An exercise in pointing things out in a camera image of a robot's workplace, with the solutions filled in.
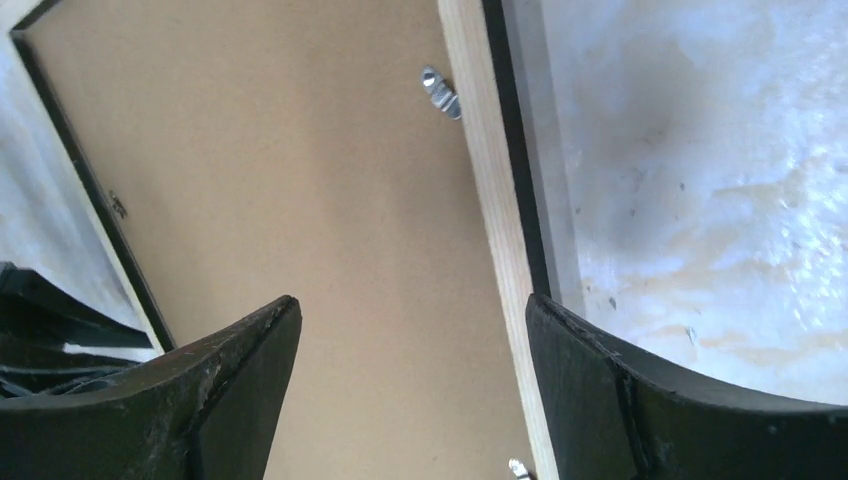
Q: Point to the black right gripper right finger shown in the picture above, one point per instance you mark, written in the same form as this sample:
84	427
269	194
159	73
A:
616	411

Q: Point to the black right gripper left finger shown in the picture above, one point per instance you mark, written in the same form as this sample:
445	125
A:
208	410

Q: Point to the wooden picture frame with glass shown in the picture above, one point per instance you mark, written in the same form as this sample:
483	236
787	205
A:
490	166

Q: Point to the metal turn clip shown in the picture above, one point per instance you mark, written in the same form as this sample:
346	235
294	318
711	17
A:
441	94
519	470

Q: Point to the small metal edge clip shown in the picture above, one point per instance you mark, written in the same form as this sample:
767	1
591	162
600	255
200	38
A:
117	205

